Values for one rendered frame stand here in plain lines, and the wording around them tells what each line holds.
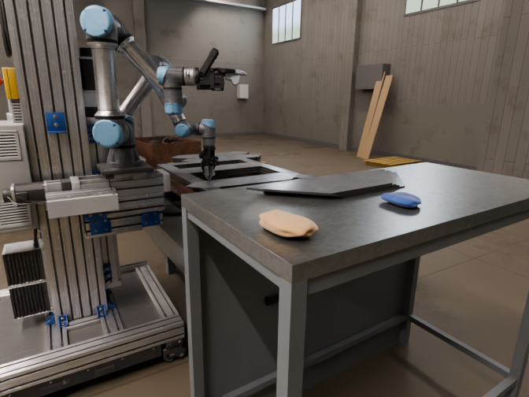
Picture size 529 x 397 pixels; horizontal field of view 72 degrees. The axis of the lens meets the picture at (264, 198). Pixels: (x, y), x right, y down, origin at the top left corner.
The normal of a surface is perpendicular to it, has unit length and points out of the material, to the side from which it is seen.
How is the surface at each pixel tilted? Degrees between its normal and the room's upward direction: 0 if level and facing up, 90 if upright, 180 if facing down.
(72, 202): 90
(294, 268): 90
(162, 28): 90
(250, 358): 90
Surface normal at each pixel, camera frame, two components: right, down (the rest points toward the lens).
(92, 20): 0.09, 0.14
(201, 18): 0.51, 0.24
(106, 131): 0.08, 0.39
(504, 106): -0.86, 0.12
